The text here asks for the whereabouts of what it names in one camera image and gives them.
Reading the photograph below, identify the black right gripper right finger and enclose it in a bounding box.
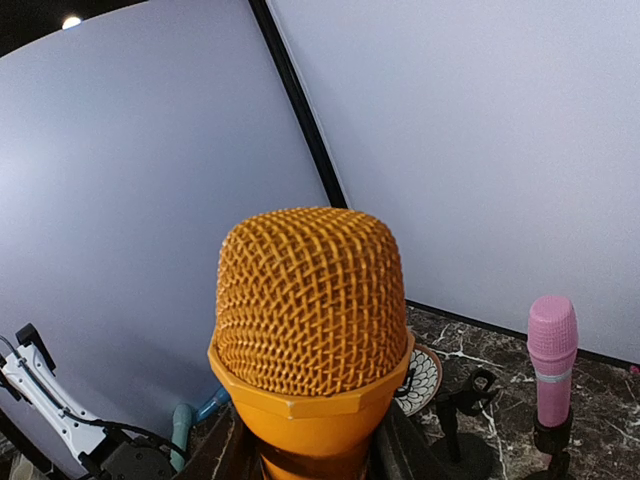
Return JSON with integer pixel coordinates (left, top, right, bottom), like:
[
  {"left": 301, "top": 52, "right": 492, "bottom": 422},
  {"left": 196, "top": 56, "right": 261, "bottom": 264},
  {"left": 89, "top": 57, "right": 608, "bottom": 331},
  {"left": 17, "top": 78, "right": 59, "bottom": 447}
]
[{"left": 367, "top": 400, "right": 450, "bottom": 480}]

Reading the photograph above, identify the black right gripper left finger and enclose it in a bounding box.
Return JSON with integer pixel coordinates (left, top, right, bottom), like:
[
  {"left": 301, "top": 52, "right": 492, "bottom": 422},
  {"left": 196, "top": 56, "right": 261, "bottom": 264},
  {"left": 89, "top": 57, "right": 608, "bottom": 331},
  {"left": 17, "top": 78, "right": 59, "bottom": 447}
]
[{"left": 174, "top": 403, "right": 260, "bottom": 480}]

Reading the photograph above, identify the black stand of beige microphone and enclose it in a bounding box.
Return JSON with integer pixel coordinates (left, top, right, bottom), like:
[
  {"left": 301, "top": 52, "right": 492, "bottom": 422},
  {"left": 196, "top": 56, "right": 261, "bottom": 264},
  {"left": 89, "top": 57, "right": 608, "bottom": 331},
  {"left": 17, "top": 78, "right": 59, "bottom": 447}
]
[{"left": 424, "top": 368, "right": 501, "bottom": 480}]

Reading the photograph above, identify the orange microphone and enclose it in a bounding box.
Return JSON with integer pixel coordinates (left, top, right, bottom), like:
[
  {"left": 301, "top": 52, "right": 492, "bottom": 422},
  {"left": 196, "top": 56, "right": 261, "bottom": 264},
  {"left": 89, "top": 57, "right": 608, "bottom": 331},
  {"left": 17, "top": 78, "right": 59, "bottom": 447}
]
[{"left": 208, "top": 207, "right": 414, "bottom": 479}]

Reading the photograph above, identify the blue microphone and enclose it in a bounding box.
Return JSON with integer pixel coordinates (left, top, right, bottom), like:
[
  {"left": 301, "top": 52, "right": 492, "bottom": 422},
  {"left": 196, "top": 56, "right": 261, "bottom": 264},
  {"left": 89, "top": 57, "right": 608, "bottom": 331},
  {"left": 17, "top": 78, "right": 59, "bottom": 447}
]
[{"left": 193, "top": 386, "right": 230, "bottom": 425}]

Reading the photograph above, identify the green microphone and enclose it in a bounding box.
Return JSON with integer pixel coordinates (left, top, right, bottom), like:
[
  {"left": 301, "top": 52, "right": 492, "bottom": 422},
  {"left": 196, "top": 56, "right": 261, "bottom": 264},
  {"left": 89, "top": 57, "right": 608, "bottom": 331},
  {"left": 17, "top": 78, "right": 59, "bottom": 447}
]
[{"left": 170, "top": 403, "right": 194, "bottom": 473}]

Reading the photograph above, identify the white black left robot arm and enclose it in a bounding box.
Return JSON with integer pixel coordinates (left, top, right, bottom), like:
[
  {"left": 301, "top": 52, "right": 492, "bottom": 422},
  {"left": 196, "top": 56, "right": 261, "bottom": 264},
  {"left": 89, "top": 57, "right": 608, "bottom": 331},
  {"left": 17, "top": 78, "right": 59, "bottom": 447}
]
[{"left": 1, "top": 323, "right": 189, "bottom": 479}]

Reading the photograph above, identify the black stand of pink microphone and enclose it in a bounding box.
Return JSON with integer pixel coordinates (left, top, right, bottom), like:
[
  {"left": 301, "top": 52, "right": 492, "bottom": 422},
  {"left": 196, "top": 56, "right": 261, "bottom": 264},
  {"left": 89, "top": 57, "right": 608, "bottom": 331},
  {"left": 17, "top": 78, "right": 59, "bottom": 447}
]
[{"left": 524, "top": 409, "right": 575, "bottom": 480}]

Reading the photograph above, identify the pink microphone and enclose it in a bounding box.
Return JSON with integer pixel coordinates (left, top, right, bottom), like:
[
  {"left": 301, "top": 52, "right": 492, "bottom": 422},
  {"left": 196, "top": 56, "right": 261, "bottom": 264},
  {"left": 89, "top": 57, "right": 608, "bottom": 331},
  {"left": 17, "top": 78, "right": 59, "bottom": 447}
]
[{"left": 527, "top": 295, "right": 579, "bottom": 428}]

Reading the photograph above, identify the floral patterned saucer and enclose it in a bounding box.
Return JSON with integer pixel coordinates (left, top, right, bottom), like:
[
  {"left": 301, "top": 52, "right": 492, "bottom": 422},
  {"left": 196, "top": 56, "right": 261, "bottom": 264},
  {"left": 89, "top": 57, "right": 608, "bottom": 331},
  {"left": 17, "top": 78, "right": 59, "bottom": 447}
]
[{"left": 394, "top": 345, "right": 443, "bottom": 417}]

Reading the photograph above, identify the black left corner post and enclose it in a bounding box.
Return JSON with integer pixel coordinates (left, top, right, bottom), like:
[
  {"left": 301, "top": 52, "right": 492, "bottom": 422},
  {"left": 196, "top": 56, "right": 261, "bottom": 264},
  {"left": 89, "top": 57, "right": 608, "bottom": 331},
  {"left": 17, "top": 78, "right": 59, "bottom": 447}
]
[{"left": 248, "top": 0, "right": 348, "bottom": 208}]

